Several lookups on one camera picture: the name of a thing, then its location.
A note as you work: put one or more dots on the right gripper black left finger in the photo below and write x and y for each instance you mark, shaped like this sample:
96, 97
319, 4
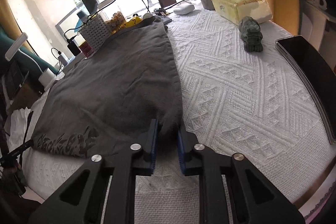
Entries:
145, 165

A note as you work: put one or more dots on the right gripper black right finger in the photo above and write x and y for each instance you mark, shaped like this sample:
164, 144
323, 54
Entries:
189, 161

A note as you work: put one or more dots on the dark grey t-shirt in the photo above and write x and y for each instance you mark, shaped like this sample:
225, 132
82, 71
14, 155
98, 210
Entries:
108, 100

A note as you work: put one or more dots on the white textured tablecloth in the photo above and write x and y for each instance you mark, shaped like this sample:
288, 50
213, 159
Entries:
252, 103

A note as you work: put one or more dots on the white desk lamp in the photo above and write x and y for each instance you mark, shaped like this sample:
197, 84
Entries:
47, 78

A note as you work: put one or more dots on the white usb charger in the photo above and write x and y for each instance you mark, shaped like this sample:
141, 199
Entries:
63, 58

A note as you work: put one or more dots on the black power adapter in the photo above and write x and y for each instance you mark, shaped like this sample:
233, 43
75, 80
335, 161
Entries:
73, 47

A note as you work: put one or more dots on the green stone lion figurine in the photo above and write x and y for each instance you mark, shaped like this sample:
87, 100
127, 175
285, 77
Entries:
250, 34

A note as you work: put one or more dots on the white perforated plastic basket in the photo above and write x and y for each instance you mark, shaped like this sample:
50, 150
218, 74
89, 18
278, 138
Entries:
95, 32

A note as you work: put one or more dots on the clear snack jar grey lid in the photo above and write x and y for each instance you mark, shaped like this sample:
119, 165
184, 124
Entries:
116, 23

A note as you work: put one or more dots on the yellow snack bag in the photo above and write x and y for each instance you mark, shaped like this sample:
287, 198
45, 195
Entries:
132, 22

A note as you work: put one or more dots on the white earbuds case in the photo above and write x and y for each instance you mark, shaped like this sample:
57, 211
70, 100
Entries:
184, 9

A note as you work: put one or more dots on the black car key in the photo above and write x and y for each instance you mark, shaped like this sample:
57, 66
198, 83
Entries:
160, 12

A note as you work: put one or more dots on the black smartphone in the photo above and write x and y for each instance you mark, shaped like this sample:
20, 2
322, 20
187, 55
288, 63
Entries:
316, 75

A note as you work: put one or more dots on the blue cap spray bottle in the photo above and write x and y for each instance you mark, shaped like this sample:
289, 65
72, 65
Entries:
83, 17

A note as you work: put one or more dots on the yellow tissue pack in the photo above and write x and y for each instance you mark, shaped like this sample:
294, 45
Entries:
236, 10

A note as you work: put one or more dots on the yellow curtain left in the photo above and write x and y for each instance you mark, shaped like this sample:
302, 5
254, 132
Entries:
8, 22

